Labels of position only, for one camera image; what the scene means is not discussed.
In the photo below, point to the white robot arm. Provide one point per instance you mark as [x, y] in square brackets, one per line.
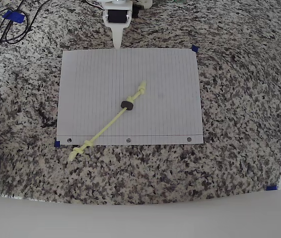
[111, 3]

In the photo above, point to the blue tape piece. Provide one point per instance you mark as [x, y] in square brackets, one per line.
[57, 144]
[271, 188]
[195, 48]
[14, 17]

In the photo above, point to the lined white paper sheet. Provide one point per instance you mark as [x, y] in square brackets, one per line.
[160, 111]

